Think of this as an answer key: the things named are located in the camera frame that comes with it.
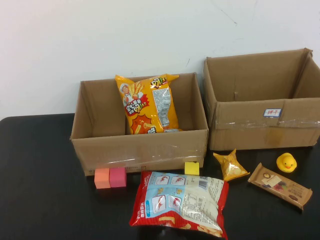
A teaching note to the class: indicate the red shrimp chips bag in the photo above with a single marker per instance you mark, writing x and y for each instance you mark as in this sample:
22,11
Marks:
185,200

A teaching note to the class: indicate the small yellow snack packet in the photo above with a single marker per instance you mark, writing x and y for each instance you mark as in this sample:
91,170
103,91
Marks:
231,166

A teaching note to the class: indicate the brown chocolate bar wrapper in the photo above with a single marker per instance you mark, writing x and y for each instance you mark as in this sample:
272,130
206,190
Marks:
280,186

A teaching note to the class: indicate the large orange fries snack bag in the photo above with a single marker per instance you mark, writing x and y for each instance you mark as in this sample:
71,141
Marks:
147,110

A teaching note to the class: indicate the cardboard box with F2 print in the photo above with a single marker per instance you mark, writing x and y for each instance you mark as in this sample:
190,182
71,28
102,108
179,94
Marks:
140,152

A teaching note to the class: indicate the yellow foam cube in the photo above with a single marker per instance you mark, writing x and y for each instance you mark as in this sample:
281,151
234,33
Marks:
192,168

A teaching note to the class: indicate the pink foam cube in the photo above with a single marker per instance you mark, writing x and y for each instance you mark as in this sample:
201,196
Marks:
118,177

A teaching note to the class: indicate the orange foam cube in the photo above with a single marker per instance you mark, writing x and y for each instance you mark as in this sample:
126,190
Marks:
102,178

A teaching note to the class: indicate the cardboard box with label sticker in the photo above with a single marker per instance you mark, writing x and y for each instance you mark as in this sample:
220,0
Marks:
245,132

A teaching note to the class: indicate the white blue label sticker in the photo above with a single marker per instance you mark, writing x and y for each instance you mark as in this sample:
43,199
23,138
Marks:
272,112

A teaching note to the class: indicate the yellow rubber duck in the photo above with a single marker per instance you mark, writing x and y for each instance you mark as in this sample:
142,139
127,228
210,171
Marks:
286,163

